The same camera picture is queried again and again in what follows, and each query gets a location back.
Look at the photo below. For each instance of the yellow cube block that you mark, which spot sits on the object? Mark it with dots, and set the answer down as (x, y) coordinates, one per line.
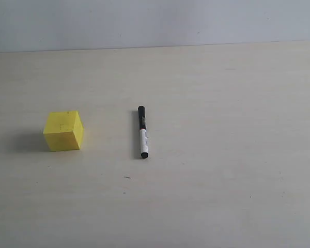
(63, 131)

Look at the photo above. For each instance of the black and white marker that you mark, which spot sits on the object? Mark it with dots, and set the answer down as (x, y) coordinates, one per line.
(143, 132)

